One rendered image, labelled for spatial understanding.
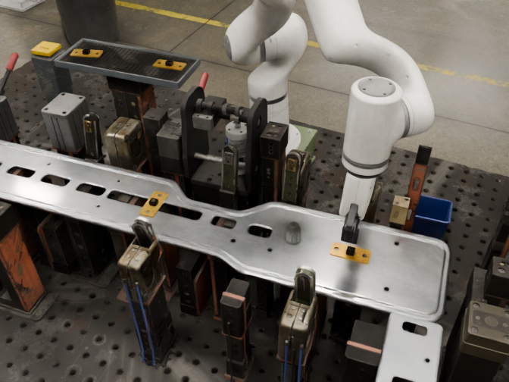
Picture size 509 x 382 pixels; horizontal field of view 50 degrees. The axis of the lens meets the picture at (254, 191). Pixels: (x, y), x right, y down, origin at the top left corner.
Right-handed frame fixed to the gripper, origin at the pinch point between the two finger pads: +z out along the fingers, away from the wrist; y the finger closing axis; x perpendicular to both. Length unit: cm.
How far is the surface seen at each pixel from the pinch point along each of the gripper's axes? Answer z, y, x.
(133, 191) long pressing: 10, -2, -53
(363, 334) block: 10.8, 17.8, 6.8
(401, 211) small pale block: 4.0, -10.7, 8.4
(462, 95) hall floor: 111, -245, 30
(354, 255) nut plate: 8.7, 0.7, 1.1
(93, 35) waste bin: 102, -225, -224
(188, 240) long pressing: 9.3, 8.1, -33.7
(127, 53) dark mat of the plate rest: -6, -37, -72
